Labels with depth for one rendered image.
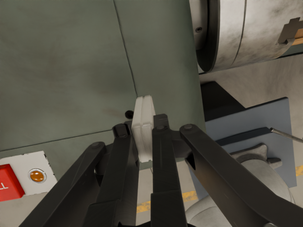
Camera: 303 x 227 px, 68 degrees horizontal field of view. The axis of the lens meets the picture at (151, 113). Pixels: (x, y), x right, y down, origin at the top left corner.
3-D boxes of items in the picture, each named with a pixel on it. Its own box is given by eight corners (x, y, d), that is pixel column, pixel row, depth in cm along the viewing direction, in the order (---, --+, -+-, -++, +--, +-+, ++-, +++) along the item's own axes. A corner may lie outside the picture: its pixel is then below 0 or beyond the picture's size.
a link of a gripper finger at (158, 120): (153, 145, 14) (200, 137, 14) (152, 115, 19) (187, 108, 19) (158, 165, 15) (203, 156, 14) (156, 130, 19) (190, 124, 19)
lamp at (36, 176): (35, 180, 36) (33, 183, 36) (29, 169, 36) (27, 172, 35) (47, 178, 36) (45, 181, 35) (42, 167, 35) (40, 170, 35)
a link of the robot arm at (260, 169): (279, 179, 85) (320, 228, 65) (237, 202, 89) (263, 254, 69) (260, 150, 81) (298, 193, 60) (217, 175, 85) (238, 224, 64)
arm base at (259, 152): (280, 176, 92) (288, 185, 87) (227, 189, 94) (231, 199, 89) (275, 139, 85) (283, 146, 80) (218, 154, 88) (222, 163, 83)
